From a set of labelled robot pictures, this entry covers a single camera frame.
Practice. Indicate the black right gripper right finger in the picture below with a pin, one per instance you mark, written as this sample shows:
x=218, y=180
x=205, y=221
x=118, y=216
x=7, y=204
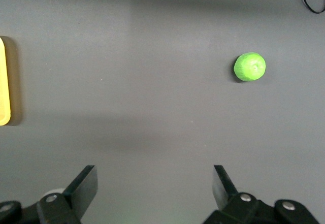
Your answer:
x=223, y=188

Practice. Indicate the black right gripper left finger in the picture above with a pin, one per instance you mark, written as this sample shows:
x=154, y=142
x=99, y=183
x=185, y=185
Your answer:
x=81, y=191

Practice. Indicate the green apple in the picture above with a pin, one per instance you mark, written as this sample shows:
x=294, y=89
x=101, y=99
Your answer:
x=250, y=67

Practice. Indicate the yellow plastic tray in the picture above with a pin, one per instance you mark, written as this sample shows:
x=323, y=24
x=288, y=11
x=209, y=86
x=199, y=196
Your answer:
x=3, y=81

